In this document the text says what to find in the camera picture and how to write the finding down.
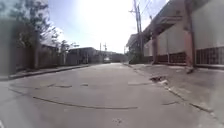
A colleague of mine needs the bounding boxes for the grey concrete road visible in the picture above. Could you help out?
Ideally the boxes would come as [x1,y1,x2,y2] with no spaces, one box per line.
[0,62,224,128]

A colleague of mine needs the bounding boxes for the dark building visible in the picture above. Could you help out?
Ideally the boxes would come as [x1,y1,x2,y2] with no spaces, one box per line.
[65,46,102,65]

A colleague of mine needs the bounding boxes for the utility pole with crossarms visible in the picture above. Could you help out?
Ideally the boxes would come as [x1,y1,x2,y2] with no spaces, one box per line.
[129,0,145,64]

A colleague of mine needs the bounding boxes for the dark debris pile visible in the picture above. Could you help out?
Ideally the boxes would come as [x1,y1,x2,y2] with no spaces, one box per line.
[149,75,168,84]

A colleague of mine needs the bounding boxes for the raised kerb strip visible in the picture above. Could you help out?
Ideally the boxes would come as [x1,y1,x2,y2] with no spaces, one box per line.
[0,63,92,82]

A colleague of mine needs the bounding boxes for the reddish-brown pole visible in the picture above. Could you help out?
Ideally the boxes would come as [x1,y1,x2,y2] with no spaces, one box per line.
[183,0,198,74]

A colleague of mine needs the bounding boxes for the grey concrete sidewalk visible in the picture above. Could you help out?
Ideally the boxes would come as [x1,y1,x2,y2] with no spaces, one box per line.
[124,63,224,122]

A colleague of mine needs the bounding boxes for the tall tree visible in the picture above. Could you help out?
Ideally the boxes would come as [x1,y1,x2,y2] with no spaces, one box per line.
[6,0,62,70]

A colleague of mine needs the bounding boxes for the pale building with grilles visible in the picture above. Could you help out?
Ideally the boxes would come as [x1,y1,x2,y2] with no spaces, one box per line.
[125,0,224,70]

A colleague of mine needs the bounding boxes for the dark fence wall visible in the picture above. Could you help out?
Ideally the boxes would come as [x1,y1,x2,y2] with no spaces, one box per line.
[0,19,68,76]

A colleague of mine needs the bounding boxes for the overhead wires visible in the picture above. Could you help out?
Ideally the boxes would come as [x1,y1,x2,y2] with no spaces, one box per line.
[139,0,171,18]

